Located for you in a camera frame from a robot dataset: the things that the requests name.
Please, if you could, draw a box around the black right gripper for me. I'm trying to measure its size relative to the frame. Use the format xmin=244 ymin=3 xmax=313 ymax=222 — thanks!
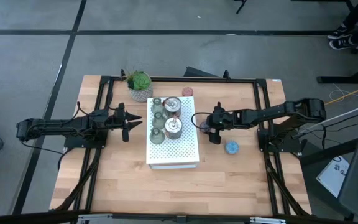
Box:
xmin=202 ymin=101 xmax=231 ymax=146

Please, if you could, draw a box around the silver tin candle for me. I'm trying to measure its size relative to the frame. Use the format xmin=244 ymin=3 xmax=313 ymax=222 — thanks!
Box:
xmin=164 ymin=116 xmax=184 ymax=140
xmin=163 ymin=96 xmax=183 ymax=118

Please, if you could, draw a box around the black metal bar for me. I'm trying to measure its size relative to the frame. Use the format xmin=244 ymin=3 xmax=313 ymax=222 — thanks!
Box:
xmin=300 ymin=133 xmax=358 ymax=166

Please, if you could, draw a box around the black wedge-shaped mount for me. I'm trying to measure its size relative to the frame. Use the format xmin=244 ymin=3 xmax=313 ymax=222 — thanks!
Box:
xmin=183 ymin=66 xmax=223 ymax=78

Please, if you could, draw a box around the black desk foot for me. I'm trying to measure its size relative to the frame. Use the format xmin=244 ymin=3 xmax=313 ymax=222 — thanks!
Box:
xmin=317 ymin=58 xmax=358 ymax=84

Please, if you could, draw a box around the small blue patterned candle holder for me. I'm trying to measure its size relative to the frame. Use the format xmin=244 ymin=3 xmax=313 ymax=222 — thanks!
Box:
xmin=225 ymin=140 xmax=240 ymax=156

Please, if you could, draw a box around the white printed booklet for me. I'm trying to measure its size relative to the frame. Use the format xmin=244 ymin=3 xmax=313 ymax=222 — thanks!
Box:
xmin=315 ymin=155 xmax=351 ymax=198

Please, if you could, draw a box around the green ribbed glass candle holder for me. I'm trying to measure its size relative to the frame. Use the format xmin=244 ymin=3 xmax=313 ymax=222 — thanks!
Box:
xmin=149 ymin=127 xmax=166 ymax=146
xmin=152 ymin=112 xmax=167 ymax=130
xmin=150 ymin=97 xmax=165 ymax=114

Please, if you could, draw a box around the silver metal bracket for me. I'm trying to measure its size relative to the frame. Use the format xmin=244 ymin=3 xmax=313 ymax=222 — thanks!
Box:
xmin=76 ymin=213 xmax=114 ymax=224
xmin=249 ymin=217 xmax=287 ymax=224

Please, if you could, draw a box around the yellow extension cable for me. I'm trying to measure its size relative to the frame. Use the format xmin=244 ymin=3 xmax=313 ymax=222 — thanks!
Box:
xmin=324 ymin=80 xmax=358 ymax=106

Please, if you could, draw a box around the black looped gripper cable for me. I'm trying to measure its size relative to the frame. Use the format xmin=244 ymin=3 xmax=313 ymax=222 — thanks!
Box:
xmin=191 ymin=111 xmax=214 ymax=126

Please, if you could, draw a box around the black aluminium table frame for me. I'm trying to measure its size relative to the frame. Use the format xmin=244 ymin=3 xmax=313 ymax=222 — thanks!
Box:
xmin=50 ymin=68 xmax=313 ymax=218

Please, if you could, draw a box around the white cable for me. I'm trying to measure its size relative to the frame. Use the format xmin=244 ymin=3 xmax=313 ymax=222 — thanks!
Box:
xmin=303 ymin=98 xmax=358 ymax=130

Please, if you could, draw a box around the black horizontal beam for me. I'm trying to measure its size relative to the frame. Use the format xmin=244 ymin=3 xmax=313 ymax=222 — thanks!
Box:
xmin=0 ymin=210 xmax=358 ymax=224

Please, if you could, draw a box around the succulent in triangle-patterned pot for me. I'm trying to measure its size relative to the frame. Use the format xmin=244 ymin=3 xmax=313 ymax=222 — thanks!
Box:
xmin=124 ymin=65 xmax=154 ymax=103

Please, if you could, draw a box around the black tripod leg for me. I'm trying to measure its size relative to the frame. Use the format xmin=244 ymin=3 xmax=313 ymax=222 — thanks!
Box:
xmin=234 ymin=0 xmax=249 ymax=15

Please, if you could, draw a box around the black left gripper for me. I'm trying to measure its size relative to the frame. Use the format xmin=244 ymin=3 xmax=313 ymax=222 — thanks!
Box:
xmin=106 ymin=102 xmax=144 ymax=142

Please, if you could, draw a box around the white perforated metal shelf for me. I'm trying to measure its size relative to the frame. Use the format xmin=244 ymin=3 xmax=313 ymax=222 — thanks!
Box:
xmin=146 ymin=96 xmax=200 ymax=170

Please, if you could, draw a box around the person's black shoe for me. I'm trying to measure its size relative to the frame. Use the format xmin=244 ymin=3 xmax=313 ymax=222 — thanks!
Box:
xmin=327 ymin=24 xmax=351 ymax=40
xmin=329 ymin=34 xmax=356 ymax=50

